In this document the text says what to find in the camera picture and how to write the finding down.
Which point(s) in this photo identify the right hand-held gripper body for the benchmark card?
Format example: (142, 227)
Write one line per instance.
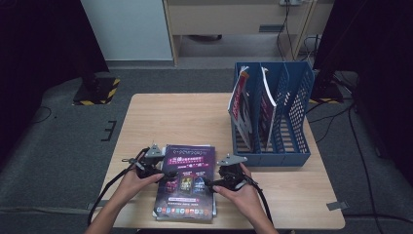
(232, 177)

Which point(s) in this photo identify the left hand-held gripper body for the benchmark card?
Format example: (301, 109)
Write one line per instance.
(149, 164)

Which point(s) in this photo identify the purple magazine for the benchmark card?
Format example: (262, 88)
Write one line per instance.
(188, 208)
(268, 113)

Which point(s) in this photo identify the blue file rack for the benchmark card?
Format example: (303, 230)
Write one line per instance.
(285, 161)

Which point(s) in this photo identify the black and red magazine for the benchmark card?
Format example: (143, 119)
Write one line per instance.
(240, 104)

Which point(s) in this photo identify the person's right hand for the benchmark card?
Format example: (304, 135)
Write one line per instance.
(243, 201)

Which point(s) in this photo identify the person's left hand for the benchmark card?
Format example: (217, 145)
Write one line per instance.
(136, 188)

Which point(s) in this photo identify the grey tape piece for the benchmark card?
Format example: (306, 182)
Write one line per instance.
(94, 205)
(337, 205)

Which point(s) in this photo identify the black striped stand base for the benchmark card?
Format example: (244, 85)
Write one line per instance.
(97, 92)
(326, 92)

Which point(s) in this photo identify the white cabinet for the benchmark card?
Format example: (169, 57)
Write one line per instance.
(130, 29)

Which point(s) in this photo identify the black curtain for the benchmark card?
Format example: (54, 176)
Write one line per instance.
(393, 29)
(39, 48)

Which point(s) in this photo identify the white power strip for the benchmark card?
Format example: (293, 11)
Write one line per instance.
(290, 2)

